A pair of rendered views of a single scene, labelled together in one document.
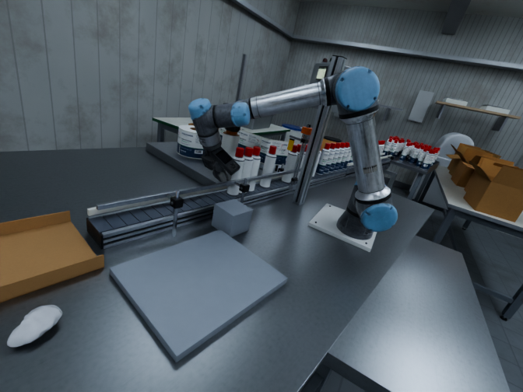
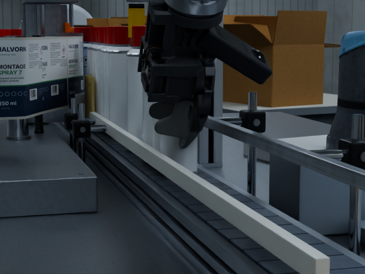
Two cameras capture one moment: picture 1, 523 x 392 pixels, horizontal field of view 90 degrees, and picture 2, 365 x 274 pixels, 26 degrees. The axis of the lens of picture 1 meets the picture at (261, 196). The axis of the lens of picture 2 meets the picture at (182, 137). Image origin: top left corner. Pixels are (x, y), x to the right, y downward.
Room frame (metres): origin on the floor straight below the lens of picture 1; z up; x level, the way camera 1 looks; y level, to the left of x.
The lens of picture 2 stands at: (0.37, 0.97, 1.08)
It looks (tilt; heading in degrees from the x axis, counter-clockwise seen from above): 8 degrees down; 308
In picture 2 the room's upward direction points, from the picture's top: straight up
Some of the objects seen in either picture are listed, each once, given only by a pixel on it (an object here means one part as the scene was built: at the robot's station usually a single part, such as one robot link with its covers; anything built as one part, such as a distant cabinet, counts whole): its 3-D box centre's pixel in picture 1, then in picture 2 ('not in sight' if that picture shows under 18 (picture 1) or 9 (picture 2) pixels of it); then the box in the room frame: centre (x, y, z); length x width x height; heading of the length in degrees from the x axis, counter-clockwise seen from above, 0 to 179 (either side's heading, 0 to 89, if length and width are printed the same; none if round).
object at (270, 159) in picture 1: (268, 166); (142, 88); (1.22, 0.00, 0.98); 0.05 x 0.05 x 0.20
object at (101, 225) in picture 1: (272, 187); (134, 156); (1.28, -0.04, 0.86); 1.65 x 0.08 x 0.04; 144
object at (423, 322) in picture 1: (341, 256); not in sight; (0.86, -0.34, 0.81); 0.90 x 0.90 x 0.04; 65
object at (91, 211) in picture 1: (227, 185); (151, 157); (1.07, 0.16, 0.91); 1.07 x 0.01 x 0.02; 144
